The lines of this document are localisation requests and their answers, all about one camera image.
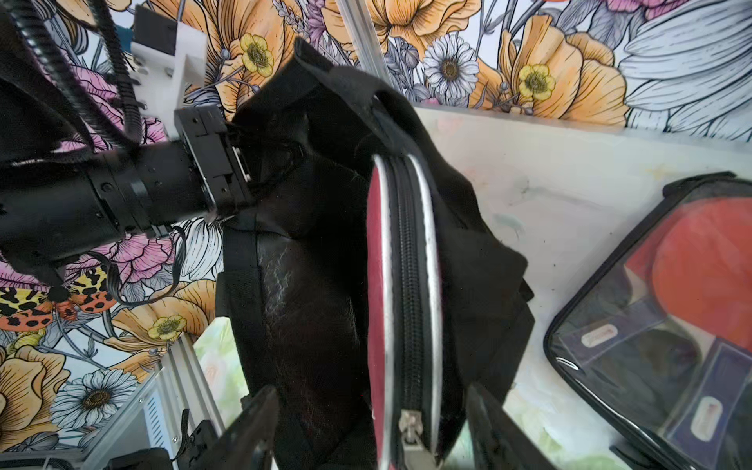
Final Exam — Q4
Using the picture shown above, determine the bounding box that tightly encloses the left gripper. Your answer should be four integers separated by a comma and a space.
174, 106, 252, 215

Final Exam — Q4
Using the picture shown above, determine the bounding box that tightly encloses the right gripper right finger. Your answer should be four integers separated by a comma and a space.
465, 384, 555, 470

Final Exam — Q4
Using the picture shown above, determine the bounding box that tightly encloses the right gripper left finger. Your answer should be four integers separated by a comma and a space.
193, 386, 280, 470

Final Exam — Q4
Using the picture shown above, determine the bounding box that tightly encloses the black canvas bag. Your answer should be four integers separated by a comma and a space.
217, 40, 534, 469

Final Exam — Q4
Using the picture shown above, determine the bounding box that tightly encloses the red ping pong paddle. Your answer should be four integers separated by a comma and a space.
544, 172, 751, 469

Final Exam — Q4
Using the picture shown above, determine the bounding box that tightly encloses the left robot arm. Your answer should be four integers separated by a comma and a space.
1, 107, 254, 289

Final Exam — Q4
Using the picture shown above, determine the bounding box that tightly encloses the aluminium front rail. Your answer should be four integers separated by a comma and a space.
1, 337, 225, 469

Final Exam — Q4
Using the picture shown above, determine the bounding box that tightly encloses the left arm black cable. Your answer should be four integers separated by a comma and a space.
0, 0, 145, 154

